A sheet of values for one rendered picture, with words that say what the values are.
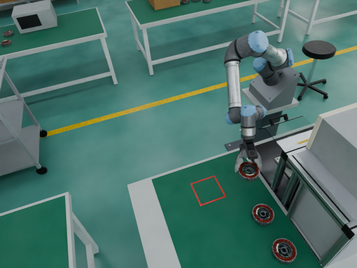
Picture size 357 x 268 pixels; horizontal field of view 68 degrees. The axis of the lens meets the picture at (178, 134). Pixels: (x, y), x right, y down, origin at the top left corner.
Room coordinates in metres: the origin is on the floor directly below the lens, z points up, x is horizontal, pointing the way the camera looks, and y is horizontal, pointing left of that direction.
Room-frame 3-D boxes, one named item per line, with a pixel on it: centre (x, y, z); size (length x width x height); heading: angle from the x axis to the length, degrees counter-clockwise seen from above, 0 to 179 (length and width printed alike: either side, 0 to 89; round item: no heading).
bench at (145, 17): (3.93, -0.61, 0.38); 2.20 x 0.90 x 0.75; 105
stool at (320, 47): (2.61, -1.67, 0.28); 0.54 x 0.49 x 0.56; 15
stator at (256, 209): (0.65, -0.40, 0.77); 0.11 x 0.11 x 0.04
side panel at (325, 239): (0.50, -0.57, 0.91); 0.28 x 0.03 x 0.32; 15
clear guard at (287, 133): (0.92, -0.61, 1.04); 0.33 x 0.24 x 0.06; 15
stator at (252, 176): (0.82, -0.35, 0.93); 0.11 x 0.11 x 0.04
